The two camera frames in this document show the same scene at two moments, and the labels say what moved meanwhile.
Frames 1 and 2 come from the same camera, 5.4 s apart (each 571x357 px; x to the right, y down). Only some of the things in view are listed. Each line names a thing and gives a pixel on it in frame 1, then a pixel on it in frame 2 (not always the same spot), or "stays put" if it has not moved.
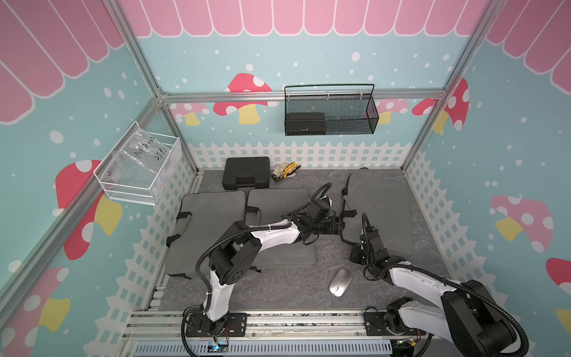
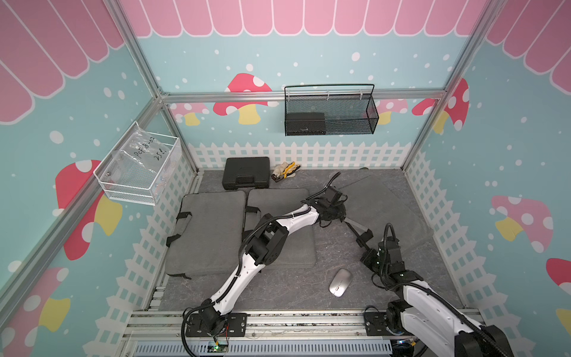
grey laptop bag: (212, 216) stays put
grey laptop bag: (267, 205) stays put
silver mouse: (340, 282) stays put
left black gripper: (334, 225) -> (341, 213)
